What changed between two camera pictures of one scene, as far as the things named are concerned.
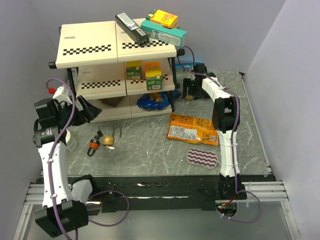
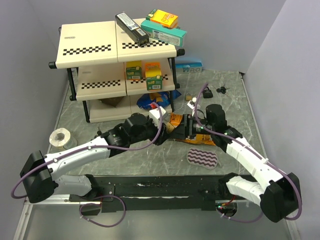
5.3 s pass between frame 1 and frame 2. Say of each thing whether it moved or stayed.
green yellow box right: stayed
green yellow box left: stayed
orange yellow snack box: stayed
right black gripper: moved
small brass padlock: stayed
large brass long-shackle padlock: moved
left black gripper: moved
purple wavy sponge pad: stayed
